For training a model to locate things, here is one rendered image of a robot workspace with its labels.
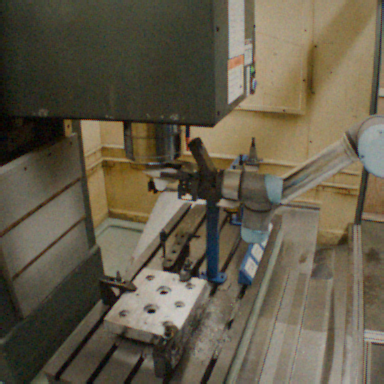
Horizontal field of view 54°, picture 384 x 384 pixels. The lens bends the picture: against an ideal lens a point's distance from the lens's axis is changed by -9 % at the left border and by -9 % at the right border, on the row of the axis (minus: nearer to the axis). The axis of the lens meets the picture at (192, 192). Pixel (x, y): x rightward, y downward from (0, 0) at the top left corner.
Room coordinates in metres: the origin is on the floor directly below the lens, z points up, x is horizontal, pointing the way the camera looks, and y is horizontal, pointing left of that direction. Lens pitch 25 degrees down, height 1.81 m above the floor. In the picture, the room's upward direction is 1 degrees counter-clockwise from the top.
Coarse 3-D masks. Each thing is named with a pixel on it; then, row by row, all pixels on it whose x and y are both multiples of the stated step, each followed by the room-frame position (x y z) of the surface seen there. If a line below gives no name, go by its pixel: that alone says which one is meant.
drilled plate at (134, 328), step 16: (144, 272) 1.14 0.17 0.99; (160, 272) 1.14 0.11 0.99; (144, 288) 1.05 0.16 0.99; (160, 288) 1.06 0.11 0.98; (176, 288) 1.05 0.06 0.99; (192, 288) 1.06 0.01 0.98; (128, 304) 0.96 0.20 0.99; (160, 304) 0.96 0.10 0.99; (176, 304) 0.98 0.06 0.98; (192, 304) 0.96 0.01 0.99; (112, 320) 0.89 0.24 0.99; (128, 320) 0.89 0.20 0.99; (144, 320) 0.89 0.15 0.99; (160, 320) 0.89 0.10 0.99; (176, 320) 0.89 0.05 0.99; (128, 336) 0.87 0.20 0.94; (144, 336) 0.85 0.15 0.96
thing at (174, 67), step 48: (0, 0) 1.04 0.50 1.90; (48, 0) 0.99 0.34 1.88; (96, 0) 0.94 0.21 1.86; (144, 0) 0.90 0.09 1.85; (192, 0) 0.86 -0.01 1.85; (0, 48) 1.05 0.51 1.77; (48, 48) 0.99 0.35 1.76; (96, 48) 0.94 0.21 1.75; (144, 48) 0.90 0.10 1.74; (192, 48) 0.86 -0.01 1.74; (0, 96) 1.06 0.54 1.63; (48, 96) 1.00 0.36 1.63; (96, 96) 0.94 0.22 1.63; (144, 96) 0.90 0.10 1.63; (192, 96) 0.86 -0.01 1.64; (240, 96) 1.07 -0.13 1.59
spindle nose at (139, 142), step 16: (128, 128) 0.98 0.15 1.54; (144, 128) 0.95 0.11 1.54; (160, 128) 0.96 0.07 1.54; (176, 128) 0.98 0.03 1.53; (128, 144) 0.98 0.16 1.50; (144, 144) 0.95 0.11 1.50; (160, 144) 0.96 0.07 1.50; (176, 144) 0.98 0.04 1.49; (144, 160) 0.96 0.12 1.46; (160, 160) 0.96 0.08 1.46
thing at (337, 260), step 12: (324, 252) 1.73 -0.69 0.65; (336, 252) 1.71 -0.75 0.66; (312, 264) 1.64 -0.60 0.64; (336, 264) 1.60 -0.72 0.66; (336, 276) 1.49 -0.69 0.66; (336, 288) 1.40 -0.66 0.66; (336, 300) 1.31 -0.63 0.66; (336, 312) 1.23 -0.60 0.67; (336, 324) 1.16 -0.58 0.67; (336, 336) 1.09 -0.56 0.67; (336, 348) 1.02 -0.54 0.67; (324, 360) 0.98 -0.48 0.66; (336, 360) 0.96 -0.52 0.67; (324, 372) 0.92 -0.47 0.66; (336, 372) 0.90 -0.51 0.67
